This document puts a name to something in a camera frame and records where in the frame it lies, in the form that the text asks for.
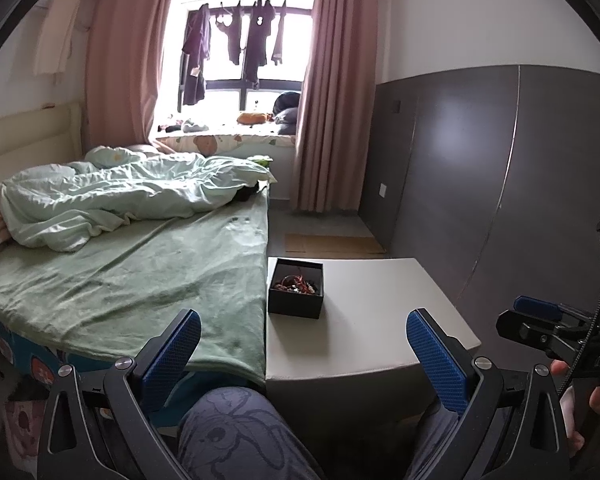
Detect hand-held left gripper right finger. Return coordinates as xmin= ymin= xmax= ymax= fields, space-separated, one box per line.
xmin=405 ymin=308 xmax=571 ymax=480

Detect dark hanging shirt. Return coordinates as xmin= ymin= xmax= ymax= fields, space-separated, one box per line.
xmin=218 ymin=2 xmax=244 ymax=66

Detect pink curtain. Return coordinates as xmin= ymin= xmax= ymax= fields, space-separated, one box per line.
xmin=84 ymin=0 xmax=182 ymax=154
xmin=290 ymin=0 xmax=397 ymax=214

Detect dark hanging top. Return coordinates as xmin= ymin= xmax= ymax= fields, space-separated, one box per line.
xmin=271 ymin=2 xmax=287 ymax=67

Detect dark hanging trousers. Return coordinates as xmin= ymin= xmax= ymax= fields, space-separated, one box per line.
xmin=242 ymin=0 xmax=276 ymax=92

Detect green bed sheet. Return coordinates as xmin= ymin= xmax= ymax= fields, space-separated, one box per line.
xmin=0 ymin=189 xmax=270 ymax=387

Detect black jewelry box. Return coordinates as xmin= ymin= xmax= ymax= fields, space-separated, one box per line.
xmin=267 ymin=257 xmax=326 ymax=320

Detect person's right hand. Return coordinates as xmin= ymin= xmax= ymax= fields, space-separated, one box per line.
xmin=550 ymin=359 xmax=600 ymax=457

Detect white side table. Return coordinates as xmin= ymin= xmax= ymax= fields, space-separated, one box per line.
xmin=263 ymin=257 xmax=482 ymax=422

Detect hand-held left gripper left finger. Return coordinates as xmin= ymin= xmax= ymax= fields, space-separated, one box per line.
xmin=36 ymin=308 xmax=202 ymax=480

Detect flat brown cardboard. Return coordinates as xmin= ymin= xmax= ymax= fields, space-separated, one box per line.
xmin=284 ymin=232 xmax=387 ymax=255

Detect light green pillow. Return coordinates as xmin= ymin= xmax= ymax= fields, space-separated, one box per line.
xmin=84 ymin=144 xmax=162 ymax=167

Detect pale cloth cover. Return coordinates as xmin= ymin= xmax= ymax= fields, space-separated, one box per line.
xmin=34 ymin=0 xmax=84 ymax=79

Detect hanging dark clothes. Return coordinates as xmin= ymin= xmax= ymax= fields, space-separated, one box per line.
xmin=179 ymin=2 xmax=314 ymax=114

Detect dark hanging jacket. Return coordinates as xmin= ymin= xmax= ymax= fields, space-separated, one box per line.
xmin=181 ymin=4 xmax=212 ymax=107

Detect beige headboard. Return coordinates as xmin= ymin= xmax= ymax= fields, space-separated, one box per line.
xmin=0 ymin=102 xmax=84 ymax=182

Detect dark pillows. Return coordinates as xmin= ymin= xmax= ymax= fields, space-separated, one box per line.
xmin=272 ymin=90 xmax=301 ymax=136

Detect small grey cloth pile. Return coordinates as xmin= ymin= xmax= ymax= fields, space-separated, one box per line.
xmin=160 ymin=117 xmax=212 ymax=134

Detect pink printed bag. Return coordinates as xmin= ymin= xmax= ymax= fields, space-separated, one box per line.
xmin=4 ymin=389 xmax=52 ymax=462

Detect person's knee in patterned trousers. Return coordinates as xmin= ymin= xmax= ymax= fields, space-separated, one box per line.
xmin=176 ymin=386 xmax=327 ymax=480

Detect printed blue bed skirt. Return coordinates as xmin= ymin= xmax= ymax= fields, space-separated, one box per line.
xmin=0 ymin=309 xmax=197 ymax=403

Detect printed window seat cushion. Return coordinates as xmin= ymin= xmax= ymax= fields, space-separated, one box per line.
xmin=155 ymin=132 xmax=297 ymax=157

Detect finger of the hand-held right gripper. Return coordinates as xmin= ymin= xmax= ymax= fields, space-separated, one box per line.
xmin=513 ymin=295 xmax=597 ymax=324
xmin=496 ymin=309 xmax=562 ymax=359

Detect red cord bracelet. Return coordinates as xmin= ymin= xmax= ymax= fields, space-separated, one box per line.
xmin=297 ymin=270 xmax=322 ymax=297

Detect light green duvet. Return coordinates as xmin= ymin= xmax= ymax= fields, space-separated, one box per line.
xmin=0 ymin=146 xmax=277 ymax=254

